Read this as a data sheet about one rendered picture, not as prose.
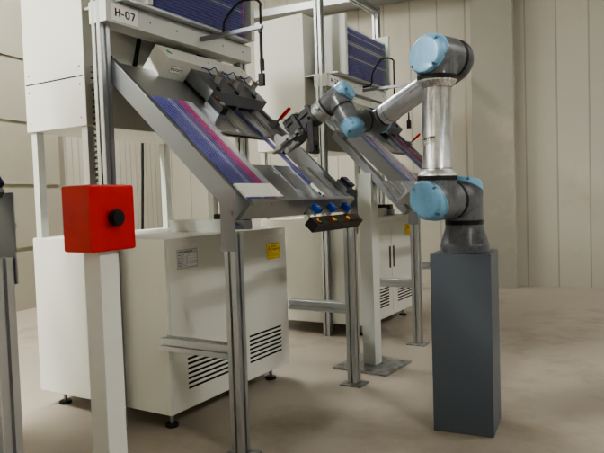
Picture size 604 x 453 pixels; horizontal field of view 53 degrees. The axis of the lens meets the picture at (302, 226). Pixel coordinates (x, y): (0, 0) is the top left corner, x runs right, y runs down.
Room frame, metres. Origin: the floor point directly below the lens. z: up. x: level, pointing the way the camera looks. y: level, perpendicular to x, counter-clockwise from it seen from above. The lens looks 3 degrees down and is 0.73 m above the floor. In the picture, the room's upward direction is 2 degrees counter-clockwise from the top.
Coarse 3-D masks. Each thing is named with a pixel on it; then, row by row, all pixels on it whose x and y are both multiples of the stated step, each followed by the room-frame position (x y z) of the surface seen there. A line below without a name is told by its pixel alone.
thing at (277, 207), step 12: (252, 204) 1.75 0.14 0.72; (264, 204) 1.81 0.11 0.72; (276, 204) 1.87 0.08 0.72; (288, 204) 1.93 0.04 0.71; (300, 204) 2.00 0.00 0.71; (312, 204) 2.07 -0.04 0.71; (324, 204) 2.15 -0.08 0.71; (336, 204) 2.23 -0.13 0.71; (252, 216) 1.81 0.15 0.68; (264, 216) 1.87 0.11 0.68; (276, 216) 1.93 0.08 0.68; (288, 216) 1.99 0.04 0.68
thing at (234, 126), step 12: (132, 72) 2.04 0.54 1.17; (144, 72) 2.10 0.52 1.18; (144, 84) 2.01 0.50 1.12; (156, 84) 2.08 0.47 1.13; (168, 84) 2.15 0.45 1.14; (180, 84) 2.22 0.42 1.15; (168, 96) 2.06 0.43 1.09; (180, 96) 2.13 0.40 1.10; (192, 96) 2.20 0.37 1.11; (204, 108) 2.18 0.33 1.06; (228, 108) 2.33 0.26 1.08; (240, 108) 2.42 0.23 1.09; (216, 120) 2.15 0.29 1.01; (228, 120) 2.22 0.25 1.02; (240, 120) 2.30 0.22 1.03; (252, 120) 2.38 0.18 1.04; (264, 120) 2.47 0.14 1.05; (228, 132) 2.14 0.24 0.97; (240, 132) 2.20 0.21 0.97; (252, 132) 2.27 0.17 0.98; (264, 132) 2.36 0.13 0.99; (276, 132) 2.44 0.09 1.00
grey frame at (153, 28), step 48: (96, 0) 1.97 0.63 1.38; (96, 48) 1.98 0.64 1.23; (192, 48) 2.33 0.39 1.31; (240, 48) 2.55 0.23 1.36; (96, 96) 1.98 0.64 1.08; (240, 144) 2.60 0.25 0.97; (240, 240) 1.73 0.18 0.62; (240, 288) 1.73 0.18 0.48; (240, 336) 1.71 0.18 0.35; (240, 384) 1.71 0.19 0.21; (240, 432) 1.71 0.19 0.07
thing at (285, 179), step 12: (264, 168) 2.06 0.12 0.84; (276, 168) 2.13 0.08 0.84; (288, 168) 2.20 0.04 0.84; (300, 168) 2.28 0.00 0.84; (312, 168) 2.36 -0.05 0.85; (276, 180) 2.04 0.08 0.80; (288, 180) 2.11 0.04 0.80; (300, 180) 2.18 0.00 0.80; (312, 180) 2.25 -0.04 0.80; (324, 180) 2.34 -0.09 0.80; (288, 192) 2.02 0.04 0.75; (300, 192) 2.07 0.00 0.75; (312, 192) 2.15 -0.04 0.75; (324, 192) 2.23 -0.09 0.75; (336, 192) 2.30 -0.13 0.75
